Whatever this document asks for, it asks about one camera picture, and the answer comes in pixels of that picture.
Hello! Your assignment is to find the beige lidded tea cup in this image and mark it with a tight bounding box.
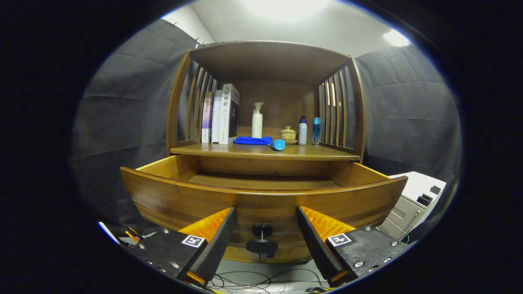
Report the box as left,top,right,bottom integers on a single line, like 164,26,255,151
279,126,298,145

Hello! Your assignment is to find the small ceiling light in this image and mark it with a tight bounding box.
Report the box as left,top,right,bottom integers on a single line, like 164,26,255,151
383,29,410,47

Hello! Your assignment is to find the black drawer knob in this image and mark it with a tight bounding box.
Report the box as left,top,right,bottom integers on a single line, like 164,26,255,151
245,223,279,258

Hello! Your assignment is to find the brown wooden cabinet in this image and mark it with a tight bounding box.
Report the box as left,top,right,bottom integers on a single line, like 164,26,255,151
165,40,367,164

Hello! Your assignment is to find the brown wooden countertop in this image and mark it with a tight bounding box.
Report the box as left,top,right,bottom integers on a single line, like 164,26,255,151
170,141,361,161

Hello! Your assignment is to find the purple book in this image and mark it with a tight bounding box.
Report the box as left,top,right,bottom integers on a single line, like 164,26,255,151
201,91,214,143

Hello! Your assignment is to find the white pump bottle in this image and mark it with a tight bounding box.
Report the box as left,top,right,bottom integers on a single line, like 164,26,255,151
251,102,264,139

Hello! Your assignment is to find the brown wooden drawer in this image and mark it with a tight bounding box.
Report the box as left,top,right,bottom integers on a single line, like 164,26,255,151
120,154,409,264

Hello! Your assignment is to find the black floor cable bundle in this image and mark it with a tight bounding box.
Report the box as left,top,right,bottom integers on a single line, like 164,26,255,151
206,267,331,294

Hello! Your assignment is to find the orange black tool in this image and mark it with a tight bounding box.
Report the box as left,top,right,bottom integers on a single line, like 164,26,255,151
125,226,143,245

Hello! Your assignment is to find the white drawer unit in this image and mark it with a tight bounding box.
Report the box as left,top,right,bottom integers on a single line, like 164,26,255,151
378,171,447,241

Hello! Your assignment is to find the large ceiling light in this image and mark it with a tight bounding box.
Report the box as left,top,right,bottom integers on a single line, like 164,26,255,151
241,0,331,19

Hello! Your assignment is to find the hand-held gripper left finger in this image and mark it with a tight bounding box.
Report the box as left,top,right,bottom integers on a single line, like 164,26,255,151
121,206,237,289

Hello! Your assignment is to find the white bar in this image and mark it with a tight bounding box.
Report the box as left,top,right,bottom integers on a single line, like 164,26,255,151
98,221,121,245

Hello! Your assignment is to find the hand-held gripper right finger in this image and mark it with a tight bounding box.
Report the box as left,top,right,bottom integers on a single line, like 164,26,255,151
296,205,411,286

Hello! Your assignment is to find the thick white book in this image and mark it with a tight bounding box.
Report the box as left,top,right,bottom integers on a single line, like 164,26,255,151
219,83,240,145

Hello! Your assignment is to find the blue folded cloth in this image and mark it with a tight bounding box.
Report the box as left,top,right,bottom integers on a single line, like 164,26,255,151
233,136,273,146

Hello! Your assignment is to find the thin white book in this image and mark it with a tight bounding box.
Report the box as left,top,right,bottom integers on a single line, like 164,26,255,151
211,89,223,143

